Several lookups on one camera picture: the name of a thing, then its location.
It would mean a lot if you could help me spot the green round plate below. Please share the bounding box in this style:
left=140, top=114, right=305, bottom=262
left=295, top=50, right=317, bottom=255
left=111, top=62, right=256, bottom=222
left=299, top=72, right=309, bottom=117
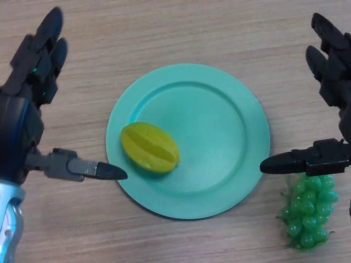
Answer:
left=106, top=64, right=271, bottom=220

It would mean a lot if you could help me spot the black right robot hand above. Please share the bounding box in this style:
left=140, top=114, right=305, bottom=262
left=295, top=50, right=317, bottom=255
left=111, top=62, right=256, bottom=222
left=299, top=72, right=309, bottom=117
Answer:
left=259, top=13, right=351, bottom=177

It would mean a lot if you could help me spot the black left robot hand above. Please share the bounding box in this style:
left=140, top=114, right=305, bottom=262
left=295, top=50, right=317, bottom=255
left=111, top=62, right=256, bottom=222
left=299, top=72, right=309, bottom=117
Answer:
left=0, top=7, right=128, bottom=185

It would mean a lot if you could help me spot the green grape bunch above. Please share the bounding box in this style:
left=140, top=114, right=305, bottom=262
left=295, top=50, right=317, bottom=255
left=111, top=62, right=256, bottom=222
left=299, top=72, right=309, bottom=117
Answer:
left=276, top=174, right=339, bottom=249

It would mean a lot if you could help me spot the yellow starfruit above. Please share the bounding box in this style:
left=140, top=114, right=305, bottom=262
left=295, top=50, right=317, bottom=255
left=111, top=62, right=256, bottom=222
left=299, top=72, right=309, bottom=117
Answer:
left=120, top=122, right=181, bottom=173

